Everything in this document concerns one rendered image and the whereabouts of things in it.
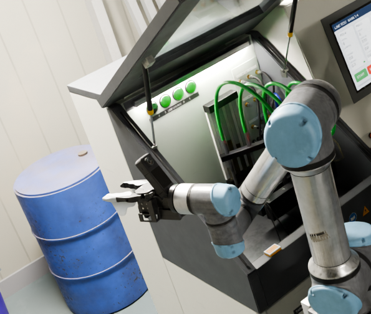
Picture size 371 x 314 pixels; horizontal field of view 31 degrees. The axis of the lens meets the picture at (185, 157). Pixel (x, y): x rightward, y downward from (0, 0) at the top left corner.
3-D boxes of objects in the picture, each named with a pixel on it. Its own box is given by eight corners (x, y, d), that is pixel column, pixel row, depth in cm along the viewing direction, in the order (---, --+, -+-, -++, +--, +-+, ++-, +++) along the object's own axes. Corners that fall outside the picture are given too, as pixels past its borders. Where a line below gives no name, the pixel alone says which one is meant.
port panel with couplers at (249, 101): (256, 141, 271) (236, 70, 258) (250, 139, 274) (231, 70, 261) (279, 126, 277) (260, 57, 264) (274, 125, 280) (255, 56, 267)
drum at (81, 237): (126, 247, 435) (80, 134, 400) (172, 278, 390) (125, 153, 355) (52, 294, 412) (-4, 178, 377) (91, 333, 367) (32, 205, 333)
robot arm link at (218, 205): (232, 225, 157) (223, 195, 154) (192, 223, 163) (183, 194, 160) (246, 207, 163) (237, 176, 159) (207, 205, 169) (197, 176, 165)
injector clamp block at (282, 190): (279, 237, 247) (269, 202, 241) (260, 229, 255) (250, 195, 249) (341, 191, 262) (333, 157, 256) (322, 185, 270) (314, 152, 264)
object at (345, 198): (269, 308, 221) (256, 268, 214) (259, 303, 225) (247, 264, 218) (390, 212, 248) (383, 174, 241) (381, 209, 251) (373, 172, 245)
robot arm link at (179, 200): (183, 191, 160) (200, 177, 166) (167, 191, 162) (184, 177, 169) (190, 220, 162) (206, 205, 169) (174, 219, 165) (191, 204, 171)
